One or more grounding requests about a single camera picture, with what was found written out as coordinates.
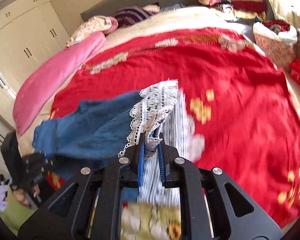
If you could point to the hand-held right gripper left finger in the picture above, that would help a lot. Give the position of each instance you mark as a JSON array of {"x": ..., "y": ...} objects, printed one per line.
[{"x": 140, "y": 160}]

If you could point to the purple striped pillow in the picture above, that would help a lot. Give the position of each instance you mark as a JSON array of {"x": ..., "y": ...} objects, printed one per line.
[{"x": 132, "y": 15}]

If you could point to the person's left hand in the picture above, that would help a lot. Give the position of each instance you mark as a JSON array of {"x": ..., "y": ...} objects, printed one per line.
[{"x": 21, "y": 197}]

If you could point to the red floral bedspread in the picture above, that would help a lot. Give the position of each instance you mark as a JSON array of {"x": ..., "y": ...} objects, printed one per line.
[{"x": 240, "y": 100}]

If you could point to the floral pillow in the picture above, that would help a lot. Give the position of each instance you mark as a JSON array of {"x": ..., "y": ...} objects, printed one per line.
[{"x": 90, "y": 27}]

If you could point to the patterned box of clothes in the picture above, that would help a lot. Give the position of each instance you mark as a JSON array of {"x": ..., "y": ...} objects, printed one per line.
[{"x": 272, "y": 45}]

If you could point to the pink quilt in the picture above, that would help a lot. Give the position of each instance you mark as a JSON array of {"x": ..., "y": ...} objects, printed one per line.
[{"x": 52, "y": 77}]

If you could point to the cream curtain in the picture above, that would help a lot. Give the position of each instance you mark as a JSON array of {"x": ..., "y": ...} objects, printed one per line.
[{"x": 287, "y": 5}]

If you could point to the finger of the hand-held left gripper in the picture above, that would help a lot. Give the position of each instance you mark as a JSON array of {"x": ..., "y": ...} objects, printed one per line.
[{"x": 37, "y": 166}]

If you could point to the cream wardrobe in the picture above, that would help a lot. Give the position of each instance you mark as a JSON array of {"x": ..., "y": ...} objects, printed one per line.
[{"x": 22, "y": 35}]

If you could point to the blue denim pants lace trim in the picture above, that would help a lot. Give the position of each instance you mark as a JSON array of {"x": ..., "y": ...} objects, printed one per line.
[{"x": 95, "y": 127}]

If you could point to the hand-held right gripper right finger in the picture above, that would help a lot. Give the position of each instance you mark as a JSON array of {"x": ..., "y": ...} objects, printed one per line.
[{"x": 161, "y": 163}]

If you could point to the person's left forearm green sleeve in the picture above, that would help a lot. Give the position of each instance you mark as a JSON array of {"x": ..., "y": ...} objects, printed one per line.
[{"x": 12, "y": 217}]

